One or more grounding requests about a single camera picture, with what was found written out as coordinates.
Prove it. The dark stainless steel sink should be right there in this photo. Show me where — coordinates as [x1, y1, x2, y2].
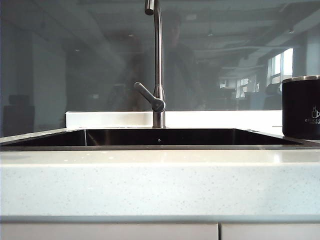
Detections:
[0, 127, 311, 151]

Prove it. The stainless steel gooseneck faucet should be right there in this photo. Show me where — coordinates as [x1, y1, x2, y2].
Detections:
[144, 0, 168, 129]

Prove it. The black mug with steel rim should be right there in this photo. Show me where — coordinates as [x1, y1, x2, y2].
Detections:
[281, 74, 320, 140]

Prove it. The wide beige cabinet door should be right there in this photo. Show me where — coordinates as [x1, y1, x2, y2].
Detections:
[0, 223, 220, 240]

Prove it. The white stone backsplash ledge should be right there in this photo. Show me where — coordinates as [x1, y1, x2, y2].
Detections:
[65, 109, 285, 130]

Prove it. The steel faucet lever handle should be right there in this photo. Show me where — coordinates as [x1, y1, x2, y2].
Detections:
[134, 81, 167, 113]

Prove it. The narrow beige cabinet door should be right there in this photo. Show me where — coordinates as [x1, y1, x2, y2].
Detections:
[220, 223, 320, 240]

